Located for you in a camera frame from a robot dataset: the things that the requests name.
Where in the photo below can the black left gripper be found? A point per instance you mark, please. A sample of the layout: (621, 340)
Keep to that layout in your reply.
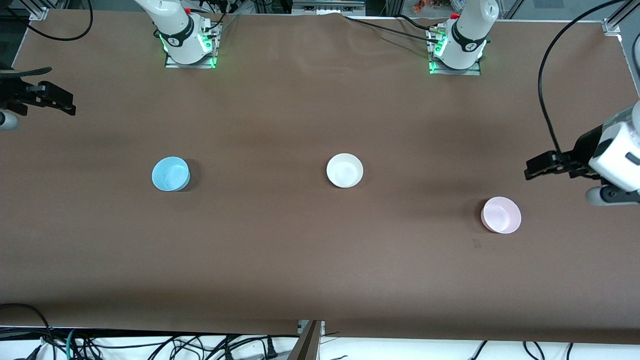
(585, 145)

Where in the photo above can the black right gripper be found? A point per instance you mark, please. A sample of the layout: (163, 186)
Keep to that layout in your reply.
(11, 91)

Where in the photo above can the pink bowl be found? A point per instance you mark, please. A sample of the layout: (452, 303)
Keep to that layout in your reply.
(501, 215)

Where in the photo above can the blue bowl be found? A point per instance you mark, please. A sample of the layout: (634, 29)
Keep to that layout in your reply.
(170, 174)

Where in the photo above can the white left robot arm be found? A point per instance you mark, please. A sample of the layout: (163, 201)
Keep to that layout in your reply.
(470, 35)

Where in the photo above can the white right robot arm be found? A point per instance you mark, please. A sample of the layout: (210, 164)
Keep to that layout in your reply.
(175, 25)

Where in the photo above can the white bowl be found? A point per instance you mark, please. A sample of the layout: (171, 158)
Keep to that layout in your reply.
(345, 170)

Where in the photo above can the black flat curved strip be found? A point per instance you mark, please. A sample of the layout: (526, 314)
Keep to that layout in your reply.
(25, 72)

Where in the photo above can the orange plastic items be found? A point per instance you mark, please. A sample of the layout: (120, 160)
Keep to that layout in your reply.
(425, 5)

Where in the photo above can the brown table cover sheet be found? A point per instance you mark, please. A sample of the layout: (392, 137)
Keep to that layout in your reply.
(300, 260)

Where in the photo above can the black power plug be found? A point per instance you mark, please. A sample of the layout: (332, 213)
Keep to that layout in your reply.
(271, 348)

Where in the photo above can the aluminium frame profile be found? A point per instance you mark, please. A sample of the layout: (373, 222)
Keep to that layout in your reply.
(612, 26)
(39, 11)

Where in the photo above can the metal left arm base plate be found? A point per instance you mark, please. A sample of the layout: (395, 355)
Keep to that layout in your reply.
(470, 72)

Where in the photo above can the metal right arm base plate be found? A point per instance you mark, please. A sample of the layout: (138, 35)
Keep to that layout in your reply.
(200, 64)

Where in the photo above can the grey metal bracket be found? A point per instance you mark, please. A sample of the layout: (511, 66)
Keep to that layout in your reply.
(325, 7)

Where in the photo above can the aluminium frame post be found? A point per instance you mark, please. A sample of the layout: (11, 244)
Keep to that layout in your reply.
(307, 345)

